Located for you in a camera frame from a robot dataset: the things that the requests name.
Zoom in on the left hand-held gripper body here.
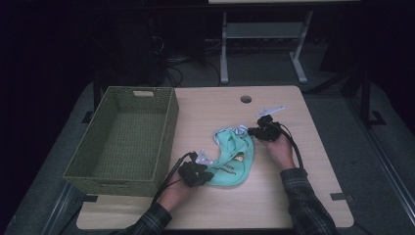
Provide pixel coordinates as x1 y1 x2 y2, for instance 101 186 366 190
177 149 213 188

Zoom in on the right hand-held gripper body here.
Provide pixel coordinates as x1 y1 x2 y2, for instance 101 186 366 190
254 105 285 142

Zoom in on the teal cloth garment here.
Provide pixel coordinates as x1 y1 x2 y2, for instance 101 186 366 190
205 124 255 187

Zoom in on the person's right hand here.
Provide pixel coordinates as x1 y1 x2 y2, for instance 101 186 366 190
259 131 297 171

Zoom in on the person's left hand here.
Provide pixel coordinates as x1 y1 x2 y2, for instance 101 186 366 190
159 171 197 213

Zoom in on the green woven basket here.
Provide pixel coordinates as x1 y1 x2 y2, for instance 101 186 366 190
63 85 180 198

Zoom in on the white metal stand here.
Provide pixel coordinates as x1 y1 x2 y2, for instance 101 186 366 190
219 9 315 85

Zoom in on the black tape strip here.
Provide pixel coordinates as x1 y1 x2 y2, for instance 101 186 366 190
79 194 99 204
329 192 355 202

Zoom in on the left hand-held gripper black cable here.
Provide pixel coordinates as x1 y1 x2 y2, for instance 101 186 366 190
151 151 199 206

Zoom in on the hand-held gripper black cable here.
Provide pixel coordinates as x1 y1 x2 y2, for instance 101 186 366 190
276 121 305 169
151 151 199 206

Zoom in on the right hand-held gripper black cable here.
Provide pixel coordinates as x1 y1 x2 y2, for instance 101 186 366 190
276 121 305 169

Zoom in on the bundle of floor cables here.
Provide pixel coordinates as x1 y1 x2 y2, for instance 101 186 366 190
161 35 223 88

